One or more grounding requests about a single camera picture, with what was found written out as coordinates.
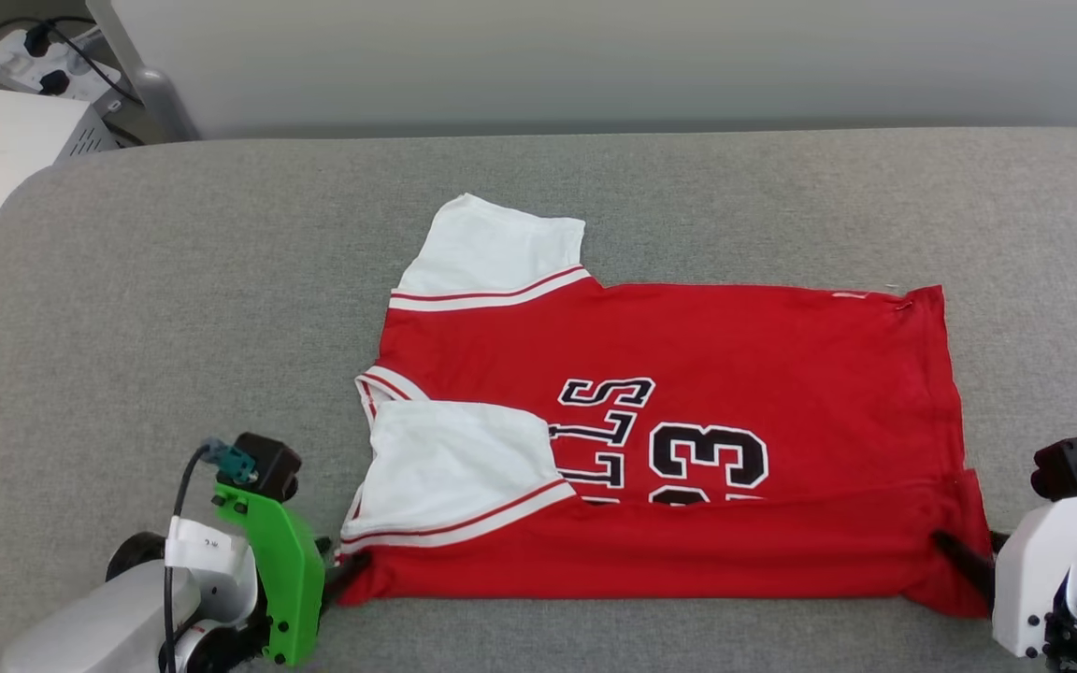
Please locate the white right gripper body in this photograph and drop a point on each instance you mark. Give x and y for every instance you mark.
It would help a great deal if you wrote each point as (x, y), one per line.
(1029, 579)

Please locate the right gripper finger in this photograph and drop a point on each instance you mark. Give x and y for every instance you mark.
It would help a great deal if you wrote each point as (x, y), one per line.
(969, 561)

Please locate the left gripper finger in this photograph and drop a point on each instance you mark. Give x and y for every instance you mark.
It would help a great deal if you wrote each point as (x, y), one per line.
(344, 578)

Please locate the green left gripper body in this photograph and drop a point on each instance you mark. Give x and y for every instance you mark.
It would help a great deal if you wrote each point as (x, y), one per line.
(291, 579)

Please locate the red and white jersey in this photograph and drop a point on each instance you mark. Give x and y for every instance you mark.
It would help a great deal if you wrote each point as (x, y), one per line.
(735, 336)

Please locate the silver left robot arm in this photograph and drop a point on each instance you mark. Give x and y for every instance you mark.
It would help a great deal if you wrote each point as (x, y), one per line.
(99, 622)

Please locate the grey metal leg with foot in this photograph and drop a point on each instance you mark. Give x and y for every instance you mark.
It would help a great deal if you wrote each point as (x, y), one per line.
(150, 93)

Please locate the white power strip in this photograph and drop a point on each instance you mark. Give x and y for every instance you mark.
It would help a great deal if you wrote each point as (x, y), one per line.
(15, 64)

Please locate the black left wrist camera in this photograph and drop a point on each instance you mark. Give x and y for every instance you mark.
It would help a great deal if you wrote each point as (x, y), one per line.
(267, 463)

